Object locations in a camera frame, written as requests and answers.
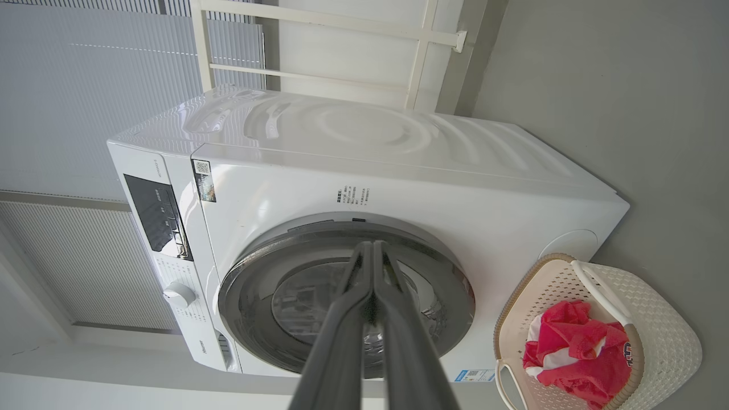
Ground black QR code sticker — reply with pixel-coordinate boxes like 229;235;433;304
194;160;217;203

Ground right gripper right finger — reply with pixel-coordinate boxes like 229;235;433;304
373;240;462;410

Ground red and white garment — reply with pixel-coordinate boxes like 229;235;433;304
522;300;633;410

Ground white front-load washing machine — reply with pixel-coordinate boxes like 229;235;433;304
107;84;630;383

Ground white detergent drawer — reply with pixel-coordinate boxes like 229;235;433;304
188;319;243;374

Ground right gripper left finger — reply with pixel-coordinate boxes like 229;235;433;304
288;240;375;410

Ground white control knob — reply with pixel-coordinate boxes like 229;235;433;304
163;282;197;309

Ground cream perforated laundry basket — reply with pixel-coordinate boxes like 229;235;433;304
493;253;703;410

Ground black round glass washer door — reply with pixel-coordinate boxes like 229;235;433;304
218;219;476;379

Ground black control display panel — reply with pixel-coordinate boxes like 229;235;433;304
124;174;193;261

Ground cream metal railing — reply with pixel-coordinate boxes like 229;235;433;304
190;0;468;110

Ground white window blinds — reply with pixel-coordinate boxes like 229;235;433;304
0;200;179;332
0;0;266;201

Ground round white filter cover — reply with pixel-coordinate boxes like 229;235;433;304
537;229;599;264

